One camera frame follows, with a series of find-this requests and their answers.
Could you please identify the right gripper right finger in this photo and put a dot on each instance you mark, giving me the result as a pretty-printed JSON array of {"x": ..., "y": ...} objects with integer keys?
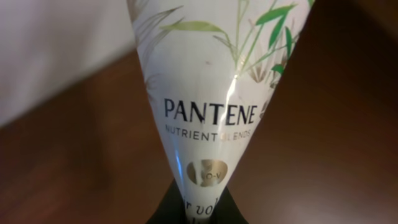
[{"x": 226, "y": 211}]

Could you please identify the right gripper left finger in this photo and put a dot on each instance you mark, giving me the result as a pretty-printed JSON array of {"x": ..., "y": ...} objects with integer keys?
[{"x": 171, "y": 208}]

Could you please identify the white Pantene tube gold cap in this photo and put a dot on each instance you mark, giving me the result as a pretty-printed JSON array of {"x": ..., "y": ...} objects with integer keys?
[{"x": 211, "y": 68}]

